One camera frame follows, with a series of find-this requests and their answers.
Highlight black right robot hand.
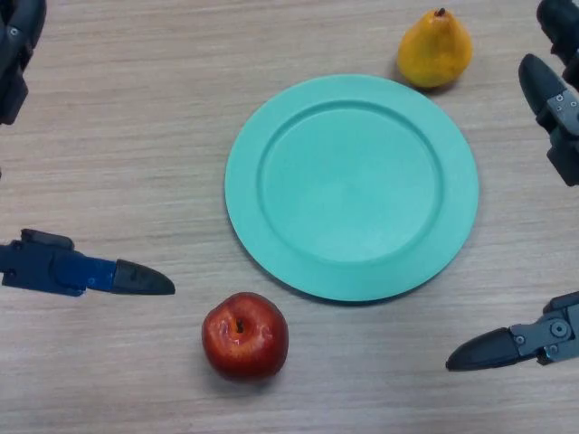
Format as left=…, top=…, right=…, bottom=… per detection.
left=445, top=0, right=579, bottom=373

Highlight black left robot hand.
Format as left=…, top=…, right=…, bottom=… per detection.
left=0, top=0, right=176, bottom=297

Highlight red apple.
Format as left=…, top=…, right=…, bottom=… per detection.
left=201, top=291, right=290, bottom=382

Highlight green round plate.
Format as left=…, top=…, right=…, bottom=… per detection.
left=224, top=74, right=479, bottom=303

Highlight yellow pear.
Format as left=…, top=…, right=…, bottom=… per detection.
left=396, top=7, right=474, bottom=90

